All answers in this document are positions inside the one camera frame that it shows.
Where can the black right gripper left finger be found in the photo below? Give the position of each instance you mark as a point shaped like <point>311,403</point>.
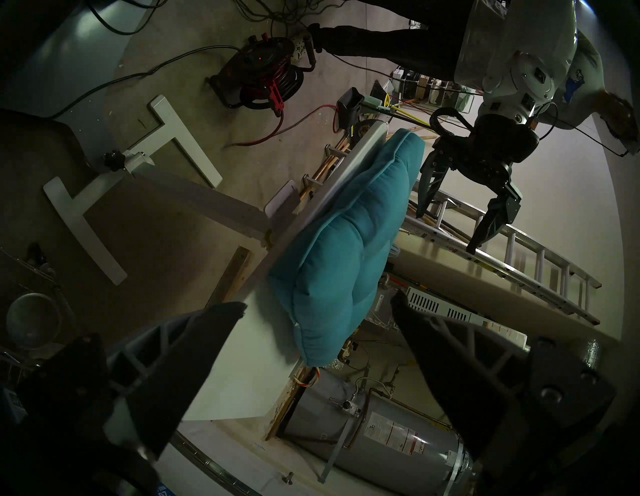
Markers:
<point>165,370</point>

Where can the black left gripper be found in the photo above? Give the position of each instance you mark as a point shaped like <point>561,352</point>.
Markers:
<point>495,150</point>

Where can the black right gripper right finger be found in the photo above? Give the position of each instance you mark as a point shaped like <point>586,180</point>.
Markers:
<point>480,385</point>

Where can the teal tufted seat cushion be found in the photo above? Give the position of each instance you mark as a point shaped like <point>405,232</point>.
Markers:
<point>340,250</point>

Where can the white adjustable side table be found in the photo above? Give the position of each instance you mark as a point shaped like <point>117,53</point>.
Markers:
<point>250,370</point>

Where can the white furnace unit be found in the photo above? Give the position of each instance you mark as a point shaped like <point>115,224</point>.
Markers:
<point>440,302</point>

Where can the aluminium ladder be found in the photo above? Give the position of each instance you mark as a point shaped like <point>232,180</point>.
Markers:
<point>530,265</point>

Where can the yellow rod tool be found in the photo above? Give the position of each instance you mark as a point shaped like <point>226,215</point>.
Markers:
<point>410,116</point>

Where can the grey water heater tank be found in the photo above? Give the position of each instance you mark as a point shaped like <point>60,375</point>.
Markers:
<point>380,425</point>

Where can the cluttered storage rack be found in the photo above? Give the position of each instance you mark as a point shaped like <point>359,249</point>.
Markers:
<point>430,87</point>

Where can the green plastic tool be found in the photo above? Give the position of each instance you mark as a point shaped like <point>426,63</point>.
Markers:
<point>376,100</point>

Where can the metal bowl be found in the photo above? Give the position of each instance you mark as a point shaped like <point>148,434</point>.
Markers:
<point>32,320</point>

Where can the black box device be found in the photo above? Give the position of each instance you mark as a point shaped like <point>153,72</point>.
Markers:
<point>349,107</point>

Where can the person in white shirt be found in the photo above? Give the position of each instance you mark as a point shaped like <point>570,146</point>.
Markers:
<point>400,45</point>

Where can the white power strip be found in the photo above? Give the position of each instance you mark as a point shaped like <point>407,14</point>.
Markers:
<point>301,47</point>

